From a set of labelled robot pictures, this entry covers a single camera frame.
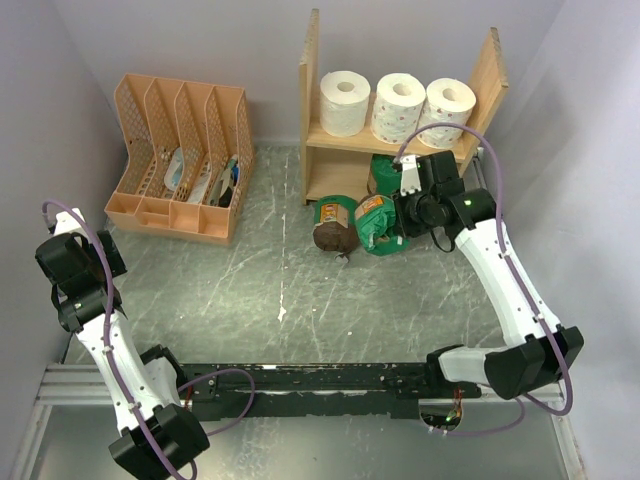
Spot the green roll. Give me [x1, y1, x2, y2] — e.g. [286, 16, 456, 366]
[367, 154, 402, 196]
[354, 194, 409, 256]

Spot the brown roll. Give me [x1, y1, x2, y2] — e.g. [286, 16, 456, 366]
[312, 195, 360, 264]

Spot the white roll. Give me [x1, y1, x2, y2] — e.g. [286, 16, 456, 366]
[418, 78, 476, 149]
[370, 73, 426, 145]
[319, 71, 371, 138]

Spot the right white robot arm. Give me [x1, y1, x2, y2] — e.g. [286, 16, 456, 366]
[392, 151, 584, 399]

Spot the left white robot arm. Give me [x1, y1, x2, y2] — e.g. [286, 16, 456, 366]
[35, 230, 210, 479]

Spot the wooden two-tier shelf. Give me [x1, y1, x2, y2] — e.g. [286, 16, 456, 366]
[298, 8, 509, 204]

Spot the stationery in organizer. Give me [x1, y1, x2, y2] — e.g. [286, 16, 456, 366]
[163, 147, 239, 208]

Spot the orange plastic file organizer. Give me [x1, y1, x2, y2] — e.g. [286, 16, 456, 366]
[105, 74, 255, 245]

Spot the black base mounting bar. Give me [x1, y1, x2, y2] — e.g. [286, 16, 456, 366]
[180, 362, 481, 421]

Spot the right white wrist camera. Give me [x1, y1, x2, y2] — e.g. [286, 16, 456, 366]
[393, 154, 422, 197]

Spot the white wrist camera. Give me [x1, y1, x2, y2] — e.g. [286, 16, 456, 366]
[42, 208, 87, 238]
[393, 154, 422, 197]

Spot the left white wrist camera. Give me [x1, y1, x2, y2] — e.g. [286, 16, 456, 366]
[42, 208, 87, 238]

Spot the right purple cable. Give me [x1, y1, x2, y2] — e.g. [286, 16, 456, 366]
[394, 122, 576, 437]

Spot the purple cable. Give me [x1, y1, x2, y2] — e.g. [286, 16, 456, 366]
[394, 122, 576, 437]
[41, 199, 255, 480]

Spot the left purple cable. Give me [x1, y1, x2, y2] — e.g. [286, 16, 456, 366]
[41, 199, 255, 480]

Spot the aluminium rail frame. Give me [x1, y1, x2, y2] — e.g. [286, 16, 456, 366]
[9, 359, 586, 480]

